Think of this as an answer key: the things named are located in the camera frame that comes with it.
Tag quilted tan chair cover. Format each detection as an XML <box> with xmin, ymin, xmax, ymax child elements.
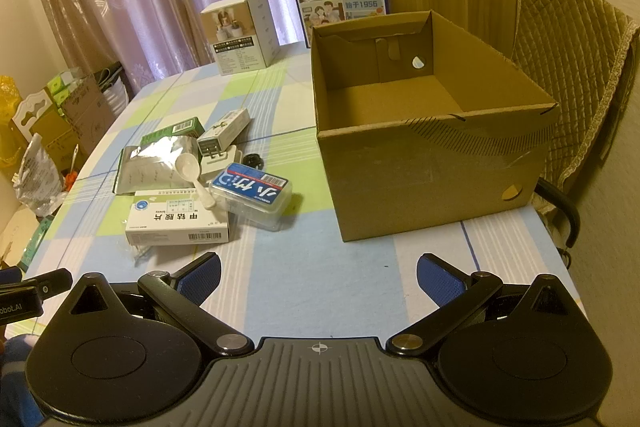
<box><xmin>510</xmin><ymin>0</ymin><xmax>640</xmax><ymax>188</ymax></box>

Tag white product box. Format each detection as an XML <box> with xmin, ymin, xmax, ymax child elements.
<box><xmin>200</xmin><ymin>0</ymin><xmax>281</xmax><ymax>76</ymax></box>

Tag blue striped clothing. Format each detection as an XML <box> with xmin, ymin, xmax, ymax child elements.
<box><xmin>0</xmin><ymin>333</ymin><xmax>37</xmax><ymax>388</ymax></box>

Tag silver plastic bag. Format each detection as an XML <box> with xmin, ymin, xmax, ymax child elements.
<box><xmin>12</xmin><ymin>134</ymin><xmax>67</xmax><ymax>215</ymax></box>

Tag brown cardboard carton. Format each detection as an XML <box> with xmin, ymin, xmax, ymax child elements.
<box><xmin>30</xmin><ymin>74</ymin><xmax>107</xmax><ymax>158</ymax></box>

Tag green printed carton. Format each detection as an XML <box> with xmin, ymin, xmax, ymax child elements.
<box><xmin>47</xmin><ymin>69</ymin><xmax>83</xmax><ymax>102</ymax></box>

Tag white power strip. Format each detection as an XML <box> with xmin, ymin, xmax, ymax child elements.
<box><xmin>174</xmin><ymin>153</ymin><xmax>217</xmax><ymax>209</ymax></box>

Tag white box green plant print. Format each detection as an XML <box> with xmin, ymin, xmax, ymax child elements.
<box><xmin>196</xmin><ymin>108</ymin><xmax>251</xmax><ymax>160</ymax></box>

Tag cardboard box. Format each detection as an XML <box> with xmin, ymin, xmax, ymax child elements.
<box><xmin>310</xmin><ymin>10</ymin><xmax>560</xmax><ymax>244</ymax></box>

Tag yellow plastic bag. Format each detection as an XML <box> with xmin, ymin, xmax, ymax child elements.
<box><xmin>0</xmin><ymin>76</ymin><xmax>23</xmax><ymax>168</ymax></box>

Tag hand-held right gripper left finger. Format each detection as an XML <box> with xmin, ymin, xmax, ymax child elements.
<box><xmin>64</xmin><ymin>252</ymin><xmax>255</xmax><ymax>356</ymax></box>

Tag silver foil pouch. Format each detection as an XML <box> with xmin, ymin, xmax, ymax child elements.
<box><xmin>114</xmin><ymin>137</ymin><xmax>202</xmax><ymax>195</ymax></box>

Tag white shopping bags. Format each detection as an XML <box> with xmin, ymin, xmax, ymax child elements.
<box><xmin>92</xmin><ymin>62</ymin><xmax>132</xmax><ymax>108</ymax></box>

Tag beige embroidered curtain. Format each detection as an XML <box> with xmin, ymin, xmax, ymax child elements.
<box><xmin>0</xmin><ymin>0</ymin><xmax>221</xmax><ymax>108</ymax></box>

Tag clear plastic box blue label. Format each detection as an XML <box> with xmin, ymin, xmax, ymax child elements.
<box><xmin>209</xmin><ymin>162</ymin><xmax>293</xmax><ymax>232</ymax></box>

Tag white power adapter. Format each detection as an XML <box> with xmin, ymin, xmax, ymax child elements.
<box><xmin>200</xmin><ymin>147</ymin><xmax>242</xmax><ymax>180</ymax></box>

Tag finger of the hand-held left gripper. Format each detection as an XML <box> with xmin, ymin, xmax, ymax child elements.
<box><xmin>22</xmin><ymin>268</ymin><xmax>74</xmax><ymax>297</ymax></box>

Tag green carton box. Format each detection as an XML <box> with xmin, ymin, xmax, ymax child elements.
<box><xmin>140</xmin><ymin>117</ymin><xmax>206</xmax><ymax>145</ymax></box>

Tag white medicine box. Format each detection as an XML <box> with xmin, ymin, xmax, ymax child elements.
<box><xmin>125</xmin><ymin>189</ymin><xmax>231</xmax><ymax>245</ymax></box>

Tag crumpled clear wrapper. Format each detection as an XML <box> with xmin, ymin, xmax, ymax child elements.
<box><xmin>131</xmin><ymin>243</ymin><xmax>156</xmax><ymax>265</ymax></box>

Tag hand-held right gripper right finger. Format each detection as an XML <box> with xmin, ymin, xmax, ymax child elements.
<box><xmin>387</xmin><ymin>252</ymin><xmax>585</xmax><ymax>356</ymax></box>

